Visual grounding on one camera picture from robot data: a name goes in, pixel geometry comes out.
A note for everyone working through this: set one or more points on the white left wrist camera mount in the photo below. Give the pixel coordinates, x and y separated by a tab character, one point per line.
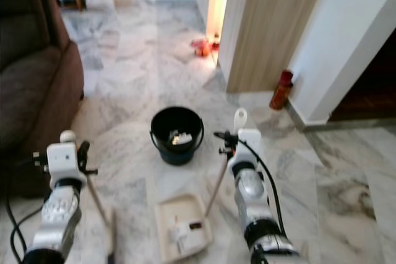
63	162

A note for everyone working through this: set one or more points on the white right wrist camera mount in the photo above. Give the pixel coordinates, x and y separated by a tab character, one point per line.
249	146

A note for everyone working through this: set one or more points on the red bottle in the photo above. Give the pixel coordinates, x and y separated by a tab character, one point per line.
281	91

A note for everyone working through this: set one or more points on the light wooden cabinet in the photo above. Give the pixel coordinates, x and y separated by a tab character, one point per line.
269	29

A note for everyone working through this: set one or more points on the red crumpled item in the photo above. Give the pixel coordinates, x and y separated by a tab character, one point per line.
201	47

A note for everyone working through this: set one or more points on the white paper scrap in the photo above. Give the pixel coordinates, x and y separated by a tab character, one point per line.
180	236

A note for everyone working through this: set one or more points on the dark brown sofa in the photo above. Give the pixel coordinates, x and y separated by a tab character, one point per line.
31	60

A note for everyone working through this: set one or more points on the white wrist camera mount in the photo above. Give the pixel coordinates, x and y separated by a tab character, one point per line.
63	162
249	146

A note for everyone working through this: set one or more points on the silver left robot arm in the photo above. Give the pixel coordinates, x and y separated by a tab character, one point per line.
55	214

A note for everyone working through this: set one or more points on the white crumpled paper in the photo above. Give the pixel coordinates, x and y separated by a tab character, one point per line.
182	138

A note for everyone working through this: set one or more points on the small dark brown scrap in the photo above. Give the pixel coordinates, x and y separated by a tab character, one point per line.
195	224

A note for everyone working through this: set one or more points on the black plastic bucket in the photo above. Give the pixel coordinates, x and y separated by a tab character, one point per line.
176	156

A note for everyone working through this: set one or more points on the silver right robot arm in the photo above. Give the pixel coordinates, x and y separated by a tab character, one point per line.
257	202

